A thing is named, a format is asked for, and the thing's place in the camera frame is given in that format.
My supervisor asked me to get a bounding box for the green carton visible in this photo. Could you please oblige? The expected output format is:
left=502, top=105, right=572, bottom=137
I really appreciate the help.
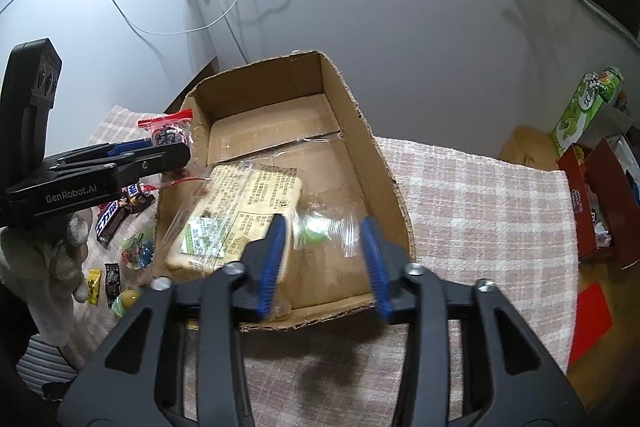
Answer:
left=551, top=67, right=626, bottom=158

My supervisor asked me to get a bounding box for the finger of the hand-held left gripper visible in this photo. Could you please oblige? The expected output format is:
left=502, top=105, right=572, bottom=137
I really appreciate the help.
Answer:
left=42, top=138, right=154, bottom=168
left=51, top=143, right=192, bottom=188

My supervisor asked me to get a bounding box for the small black candy packet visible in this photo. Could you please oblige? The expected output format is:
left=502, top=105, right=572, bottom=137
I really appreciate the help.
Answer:
left=104, top=262, right=122, bottom=309

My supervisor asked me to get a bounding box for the yellow green candy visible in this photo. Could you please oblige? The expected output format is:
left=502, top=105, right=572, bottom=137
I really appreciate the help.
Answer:
left=111, top=288, right=142, bottom=320

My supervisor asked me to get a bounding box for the red paper sheet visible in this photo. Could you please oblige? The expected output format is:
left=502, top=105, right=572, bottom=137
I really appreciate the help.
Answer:
left=569, top=284, right=615, bottom=364

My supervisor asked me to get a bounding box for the colourful candy bag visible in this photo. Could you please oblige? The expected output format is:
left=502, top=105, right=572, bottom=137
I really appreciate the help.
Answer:
left=119, top=229, right=157, bottom=270

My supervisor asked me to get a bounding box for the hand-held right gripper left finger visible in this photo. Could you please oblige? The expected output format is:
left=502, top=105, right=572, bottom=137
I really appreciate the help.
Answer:
left=59, top=213, right=291, bottom=427

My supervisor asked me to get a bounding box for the red cardboard box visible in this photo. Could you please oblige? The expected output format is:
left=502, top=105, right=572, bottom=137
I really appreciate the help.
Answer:
left=556, top=134, right=640, bottom=270

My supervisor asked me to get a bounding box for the brown chocolate bar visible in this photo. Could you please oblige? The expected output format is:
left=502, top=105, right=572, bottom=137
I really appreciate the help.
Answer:
left=94, top=199, right=123, bottom=249

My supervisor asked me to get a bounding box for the person's left hand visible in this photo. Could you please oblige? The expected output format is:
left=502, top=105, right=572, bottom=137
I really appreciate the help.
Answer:
left=0, top=212, right=94, bottom=308

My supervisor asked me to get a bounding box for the red zipper snack bag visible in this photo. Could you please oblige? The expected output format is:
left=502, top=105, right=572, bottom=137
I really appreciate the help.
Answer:
left=137, top=108, right=196, bottom=148

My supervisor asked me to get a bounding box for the striped cloth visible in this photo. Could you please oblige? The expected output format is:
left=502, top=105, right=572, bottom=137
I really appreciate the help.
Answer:
left=17, top=336, right=76, bottom=400

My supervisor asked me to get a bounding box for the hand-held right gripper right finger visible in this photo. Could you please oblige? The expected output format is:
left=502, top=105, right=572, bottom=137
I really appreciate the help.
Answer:
left=361, top=216, right=586, bottom=427

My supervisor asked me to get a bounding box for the bagged sliced bread loaf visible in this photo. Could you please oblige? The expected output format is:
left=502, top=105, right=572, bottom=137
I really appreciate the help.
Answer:
left=159, top=159, right=371, bottom=308

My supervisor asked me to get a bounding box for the small yellow candy packet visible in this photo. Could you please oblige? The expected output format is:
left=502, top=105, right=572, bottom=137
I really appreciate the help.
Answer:
left=86, top=268, right=102, bottom=306

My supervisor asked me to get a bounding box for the plaid blanket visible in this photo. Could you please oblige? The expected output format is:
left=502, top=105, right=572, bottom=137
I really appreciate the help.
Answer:
left=60, top=104, right=573, bottom=427

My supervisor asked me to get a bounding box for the grey box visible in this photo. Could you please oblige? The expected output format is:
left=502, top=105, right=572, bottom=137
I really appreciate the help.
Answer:
left=582, top=102, right=635, bottom=152

